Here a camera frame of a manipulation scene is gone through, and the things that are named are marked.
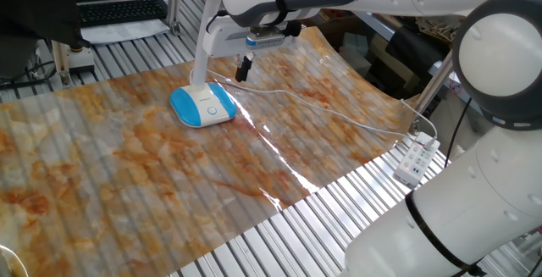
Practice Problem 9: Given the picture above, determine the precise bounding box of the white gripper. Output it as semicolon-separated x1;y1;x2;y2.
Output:
202;15;302;83

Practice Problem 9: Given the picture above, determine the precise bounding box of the blue and white desk lamp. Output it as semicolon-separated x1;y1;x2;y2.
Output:
158;0;238;129

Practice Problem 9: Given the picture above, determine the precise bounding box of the silver blue wrist sensor box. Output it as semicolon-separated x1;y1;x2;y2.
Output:
245;28;285;50

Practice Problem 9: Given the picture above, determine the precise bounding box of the white paper sheet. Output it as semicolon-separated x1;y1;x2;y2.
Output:
80;18;171;45

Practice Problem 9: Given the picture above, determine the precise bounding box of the black keyboard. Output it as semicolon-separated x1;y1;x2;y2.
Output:
77;0;169;28

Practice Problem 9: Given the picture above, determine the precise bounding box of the orange marble pattern mat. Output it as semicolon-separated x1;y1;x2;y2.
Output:
0;25;418;277

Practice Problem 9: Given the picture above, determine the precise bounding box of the white box with black knob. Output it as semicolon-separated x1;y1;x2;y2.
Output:
66;43;97;75

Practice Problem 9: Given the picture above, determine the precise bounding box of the white power strip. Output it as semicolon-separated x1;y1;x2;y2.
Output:
393;131;441;188

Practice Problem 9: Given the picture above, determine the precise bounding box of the black cloth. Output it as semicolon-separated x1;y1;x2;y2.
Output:
0;0;109;49

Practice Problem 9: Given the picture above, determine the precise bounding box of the white rimmed bowl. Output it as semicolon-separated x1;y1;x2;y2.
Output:
0;244;30;277

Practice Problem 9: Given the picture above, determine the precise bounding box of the aluminium frame bracket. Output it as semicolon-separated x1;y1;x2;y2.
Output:
166;0;184;36

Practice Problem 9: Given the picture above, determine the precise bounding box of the white lamp power cable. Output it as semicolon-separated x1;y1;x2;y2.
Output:
189;68;420;141

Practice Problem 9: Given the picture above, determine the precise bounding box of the aluminium frame post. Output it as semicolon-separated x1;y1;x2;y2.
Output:
51;39;73;87
412;50;456;121

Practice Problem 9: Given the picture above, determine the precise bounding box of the thin white plugged cable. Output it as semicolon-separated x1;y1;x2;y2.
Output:
399;97;440;151

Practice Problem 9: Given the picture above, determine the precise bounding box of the black hanging cable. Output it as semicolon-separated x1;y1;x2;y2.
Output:
443;97;473;169

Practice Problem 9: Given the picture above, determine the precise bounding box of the black cable bundle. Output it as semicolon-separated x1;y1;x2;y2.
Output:
0;58;58;91

